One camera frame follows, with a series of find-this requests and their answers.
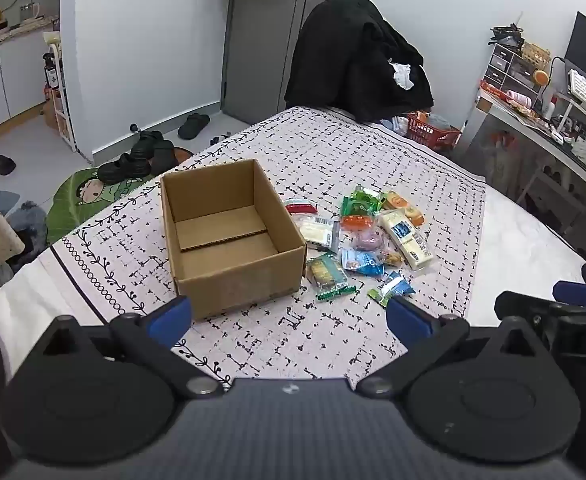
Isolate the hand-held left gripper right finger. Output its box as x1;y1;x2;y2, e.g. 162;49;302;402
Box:
357;296;549;398

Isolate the orange rice cracker packet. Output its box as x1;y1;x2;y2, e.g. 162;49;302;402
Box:
379;190;426;227

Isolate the red white snack packet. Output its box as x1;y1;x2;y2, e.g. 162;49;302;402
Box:
283;198;319;217

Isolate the woven basket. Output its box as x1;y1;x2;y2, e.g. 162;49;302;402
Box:
522;42;551;66

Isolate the white kitchen cabinet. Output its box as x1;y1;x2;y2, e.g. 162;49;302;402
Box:
0;35;56;126

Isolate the white desk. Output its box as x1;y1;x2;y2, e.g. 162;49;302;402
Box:
460;87;586;241

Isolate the white barcode snack packet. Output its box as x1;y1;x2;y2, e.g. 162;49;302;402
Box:
297;214;341;253

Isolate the black coat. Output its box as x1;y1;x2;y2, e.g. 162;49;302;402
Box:
284;0;435;123

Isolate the grey fluffy rug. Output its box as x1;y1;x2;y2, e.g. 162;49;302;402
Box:
5;200;48;261

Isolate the red plastic basket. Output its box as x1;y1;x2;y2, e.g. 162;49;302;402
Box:
405;111;463;152

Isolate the long white blue snack packet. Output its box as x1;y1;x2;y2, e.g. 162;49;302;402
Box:
377;210;435;270

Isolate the white mattress sheet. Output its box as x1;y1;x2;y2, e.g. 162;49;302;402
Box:
443;155;586;331

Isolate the dark green snack packet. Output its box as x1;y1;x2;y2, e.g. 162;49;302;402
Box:
340;196;374;219

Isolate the light green snack packet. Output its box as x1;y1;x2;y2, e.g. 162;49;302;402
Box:
350;185;384;207

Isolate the small orange snack packet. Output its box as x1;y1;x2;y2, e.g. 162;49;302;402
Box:
340;214;376;231

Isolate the small blue green snack packet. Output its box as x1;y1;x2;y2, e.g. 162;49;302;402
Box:
367;272;416;308

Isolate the black spray bottle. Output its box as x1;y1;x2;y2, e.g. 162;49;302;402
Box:
43;52;60;92

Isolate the pink snack packet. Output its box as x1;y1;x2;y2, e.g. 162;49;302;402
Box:
352;227;386;252

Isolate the grey door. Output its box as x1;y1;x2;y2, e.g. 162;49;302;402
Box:
220;0;366;126

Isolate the black chunky shoe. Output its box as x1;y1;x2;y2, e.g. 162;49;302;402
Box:
97;152;151;184
130;130;164;158
150;140;179;173

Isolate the green yellow cracker packet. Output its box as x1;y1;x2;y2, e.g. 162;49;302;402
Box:
305;252;358;303

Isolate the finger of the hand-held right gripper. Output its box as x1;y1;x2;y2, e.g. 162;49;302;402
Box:
553;281;586;307
494;291;559;318

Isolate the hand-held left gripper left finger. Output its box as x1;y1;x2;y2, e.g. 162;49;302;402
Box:
38;296;225;400

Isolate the brown cardboard box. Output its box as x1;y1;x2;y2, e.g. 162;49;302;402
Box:
159;158;307;321

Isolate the green cartoon rug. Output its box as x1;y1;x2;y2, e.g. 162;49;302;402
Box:
45;147;194;246

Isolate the black white printed bedspread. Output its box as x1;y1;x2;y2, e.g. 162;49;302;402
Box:
0;105;489;381

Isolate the white crumpled cloth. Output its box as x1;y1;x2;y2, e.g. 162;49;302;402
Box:
390;60;414;91

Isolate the grey drawer organizer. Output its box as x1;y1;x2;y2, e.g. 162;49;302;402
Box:
484;42;544;91

